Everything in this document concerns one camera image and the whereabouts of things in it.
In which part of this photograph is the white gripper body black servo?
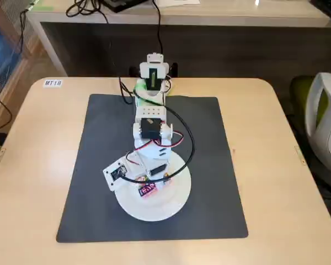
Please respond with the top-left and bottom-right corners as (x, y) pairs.
(137, 147), (170, 179)

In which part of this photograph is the red yellow snack box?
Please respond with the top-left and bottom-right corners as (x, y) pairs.
(137, 182), (158, 199)

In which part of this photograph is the white round dish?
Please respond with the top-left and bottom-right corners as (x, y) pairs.
(113, 146), (192, 222)

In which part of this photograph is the dark grey square mat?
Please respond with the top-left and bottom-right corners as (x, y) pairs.
(56, 93), (249, 244)

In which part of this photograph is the beige background desk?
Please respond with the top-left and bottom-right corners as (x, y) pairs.
(25, 0), (331, 77)

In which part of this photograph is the black device on desk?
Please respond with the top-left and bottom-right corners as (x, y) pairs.
(102, 0), (150, 14)

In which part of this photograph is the white paper sheet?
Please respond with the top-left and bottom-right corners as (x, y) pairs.
(156, 0), (201, 7)

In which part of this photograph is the white chair with green cushion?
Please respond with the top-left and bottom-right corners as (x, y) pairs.
(289, 72), (331, 180)

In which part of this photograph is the blue plastic bin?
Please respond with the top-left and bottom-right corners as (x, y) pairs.
(0, 18), (23, 82)

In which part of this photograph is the green tape strip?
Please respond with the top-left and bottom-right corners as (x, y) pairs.
(29, 0), (55, 12)

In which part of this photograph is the black keyboard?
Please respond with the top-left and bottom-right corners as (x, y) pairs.
(311, 0), (331, 22)

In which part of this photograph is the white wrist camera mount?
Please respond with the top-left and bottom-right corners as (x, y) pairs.
(102, 158), (129, 192)

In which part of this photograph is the black cable from desk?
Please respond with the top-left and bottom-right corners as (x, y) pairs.
(152, 0), (163, 55)

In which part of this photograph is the thin black floor cable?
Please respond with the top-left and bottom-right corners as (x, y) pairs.
(0, 7), (28, 131)

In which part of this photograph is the black coiled cable bundle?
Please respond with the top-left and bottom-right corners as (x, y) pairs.
(65, 0), (111, 25)

